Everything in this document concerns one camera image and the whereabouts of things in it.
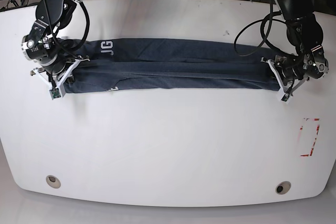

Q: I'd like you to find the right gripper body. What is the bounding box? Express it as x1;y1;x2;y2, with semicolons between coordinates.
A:
30;55;90;90

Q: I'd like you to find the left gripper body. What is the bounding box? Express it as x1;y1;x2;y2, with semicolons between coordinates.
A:
261;55;310;95

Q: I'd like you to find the dark blue T-shirt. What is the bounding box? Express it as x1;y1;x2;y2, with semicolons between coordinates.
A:
65;38;279;93

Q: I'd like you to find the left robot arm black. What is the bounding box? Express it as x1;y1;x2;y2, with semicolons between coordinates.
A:
231;0;329;102

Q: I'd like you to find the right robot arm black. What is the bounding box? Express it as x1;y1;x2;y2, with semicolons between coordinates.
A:
22;0;90;91

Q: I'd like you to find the red tape rectangle marking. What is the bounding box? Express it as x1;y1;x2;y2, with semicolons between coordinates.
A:
298;118;320;157

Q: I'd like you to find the left table cable grommet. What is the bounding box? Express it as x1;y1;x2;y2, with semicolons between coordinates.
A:
46;175;61;189

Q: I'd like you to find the table cable grommet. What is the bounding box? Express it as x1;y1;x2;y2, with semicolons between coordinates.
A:
46;175;61;189
275;181;291;195

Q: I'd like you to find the right table cable grommet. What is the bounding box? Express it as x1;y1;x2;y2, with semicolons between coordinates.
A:
275;181;291;195

